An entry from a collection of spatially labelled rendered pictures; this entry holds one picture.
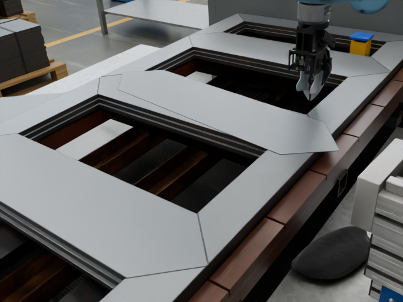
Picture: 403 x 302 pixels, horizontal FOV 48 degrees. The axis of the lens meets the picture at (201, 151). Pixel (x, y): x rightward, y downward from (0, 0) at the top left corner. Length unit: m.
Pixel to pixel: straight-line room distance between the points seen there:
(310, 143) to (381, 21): 0.85
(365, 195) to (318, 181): 0.27
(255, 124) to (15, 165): 0.55
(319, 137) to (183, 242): 0.43
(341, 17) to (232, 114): 0.81
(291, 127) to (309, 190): 0.21
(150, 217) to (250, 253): 0.19
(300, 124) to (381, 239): 0.45
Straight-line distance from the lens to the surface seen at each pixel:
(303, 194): 0.90
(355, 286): 0.95
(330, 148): 1.00
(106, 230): 0.82
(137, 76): 1.40
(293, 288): 0.92
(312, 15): 1.09
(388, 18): 1.77
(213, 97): 1.23
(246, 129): 1.06
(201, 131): 1.09
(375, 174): 0.69
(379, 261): 0.75
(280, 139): 1.02
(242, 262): 0.76
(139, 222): 0.82
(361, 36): 1.58
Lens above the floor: 1.38
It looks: 32 degrees down
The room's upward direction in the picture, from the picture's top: 4 degrees counter-clockwise
